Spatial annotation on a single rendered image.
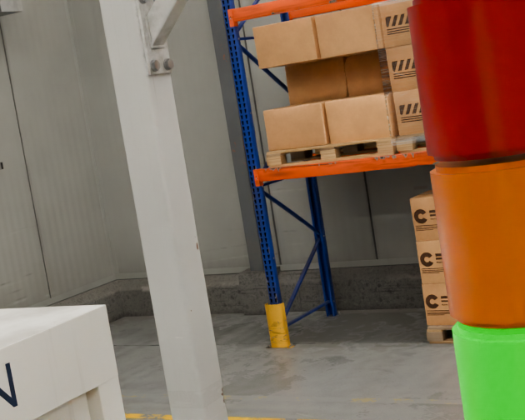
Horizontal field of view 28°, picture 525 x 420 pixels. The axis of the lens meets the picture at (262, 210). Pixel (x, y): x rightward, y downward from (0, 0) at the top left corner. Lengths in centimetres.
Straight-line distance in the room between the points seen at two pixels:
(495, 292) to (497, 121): 5
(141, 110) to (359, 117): 592
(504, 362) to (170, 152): 259
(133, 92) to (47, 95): 866
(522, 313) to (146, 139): 258
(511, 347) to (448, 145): 7
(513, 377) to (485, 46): 11
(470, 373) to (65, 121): 1138
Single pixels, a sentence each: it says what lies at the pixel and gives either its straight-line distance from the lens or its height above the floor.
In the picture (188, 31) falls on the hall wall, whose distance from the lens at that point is 1108.
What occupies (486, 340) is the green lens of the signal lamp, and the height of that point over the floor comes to 221.
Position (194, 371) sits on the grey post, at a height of 155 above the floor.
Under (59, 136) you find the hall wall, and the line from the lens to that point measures 1160.
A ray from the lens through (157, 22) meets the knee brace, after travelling 287.
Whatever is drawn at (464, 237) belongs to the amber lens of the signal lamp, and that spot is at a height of 225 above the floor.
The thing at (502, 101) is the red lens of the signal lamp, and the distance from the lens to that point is 33.
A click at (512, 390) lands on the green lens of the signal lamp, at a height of 220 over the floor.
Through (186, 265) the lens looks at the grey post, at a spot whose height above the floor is 185.
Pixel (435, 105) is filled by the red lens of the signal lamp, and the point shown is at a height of 229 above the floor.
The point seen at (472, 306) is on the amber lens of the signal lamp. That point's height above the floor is 222.
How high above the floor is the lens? 230
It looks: 7 degrees down
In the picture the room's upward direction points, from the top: 9 degrees counter-clockwise
